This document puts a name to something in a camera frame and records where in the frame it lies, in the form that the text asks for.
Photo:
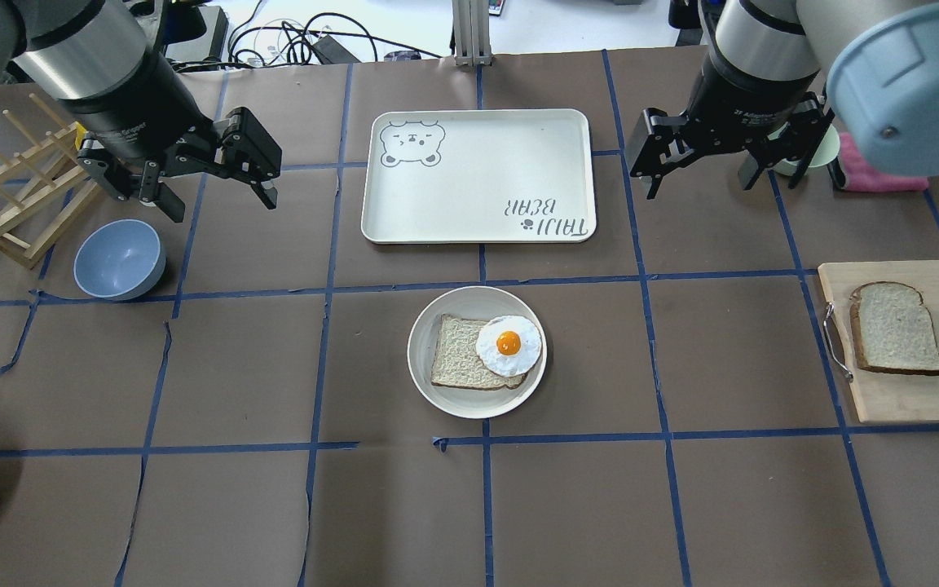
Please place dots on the aluminium frame post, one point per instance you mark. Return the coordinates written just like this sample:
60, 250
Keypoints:
471, 33

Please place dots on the pink cloth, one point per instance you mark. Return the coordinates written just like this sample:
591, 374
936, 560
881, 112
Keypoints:
850, 171

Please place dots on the blue bowl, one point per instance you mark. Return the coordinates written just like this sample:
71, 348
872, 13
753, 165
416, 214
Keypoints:
120, 261

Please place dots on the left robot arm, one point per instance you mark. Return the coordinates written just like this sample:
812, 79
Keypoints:
95, 60

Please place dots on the cream round plate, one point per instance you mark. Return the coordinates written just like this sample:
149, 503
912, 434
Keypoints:
475, 303

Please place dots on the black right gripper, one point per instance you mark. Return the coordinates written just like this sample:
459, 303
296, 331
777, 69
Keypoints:
731, 101

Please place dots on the bread slice on plate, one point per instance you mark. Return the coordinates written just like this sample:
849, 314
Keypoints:
455, 363

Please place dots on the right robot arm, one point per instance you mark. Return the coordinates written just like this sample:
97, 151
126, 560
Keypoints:
777, 74

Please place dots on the cream bear tray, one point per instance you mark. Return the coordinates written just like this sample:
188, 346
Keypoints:
480, 177

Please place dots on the green bowl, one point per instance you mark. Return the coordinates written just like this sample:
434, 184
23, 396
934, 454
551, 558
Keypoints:
827, 151

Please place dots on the wooden dish rack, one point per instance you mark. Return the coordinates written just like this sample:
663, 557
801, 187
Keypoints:
44, 189

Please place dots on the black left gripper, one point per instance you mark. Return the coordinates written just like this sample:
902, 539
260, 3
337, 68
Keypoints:
138, 115

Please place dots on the wooden cutting board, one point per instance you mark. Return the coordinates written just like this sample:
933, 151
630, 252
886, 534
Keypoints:
881, 397

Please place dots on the bread slice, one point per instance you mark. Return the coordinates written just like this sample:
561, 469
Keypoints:
455, 363
893, 330

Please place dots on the fried egg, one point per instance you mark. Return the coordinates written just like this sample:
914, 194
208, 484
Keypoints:
509, 345

